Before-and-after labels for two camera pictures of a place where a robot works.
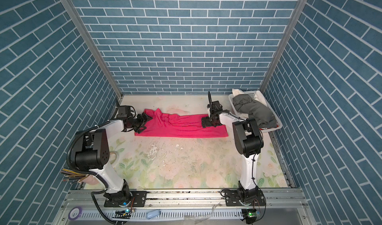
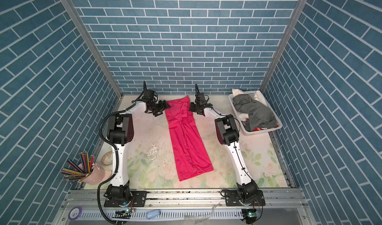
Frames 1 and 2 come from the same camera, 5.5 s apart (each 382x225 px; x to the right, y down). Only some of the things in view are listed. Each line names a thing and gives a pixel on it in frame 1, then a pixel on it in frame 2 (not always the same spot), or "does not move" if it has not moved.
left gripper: [142, 121] -> [161, 107]
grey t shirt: [258, 113] does not move
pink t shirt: [163, 124] -> [191, 157]
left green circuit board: [123, 214] does not move
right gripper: [208, 122] -> [192, 107]
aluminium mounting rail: [94, 199] does not move
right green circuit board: [249, 215] does not move
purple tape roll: [78, 215] does not move
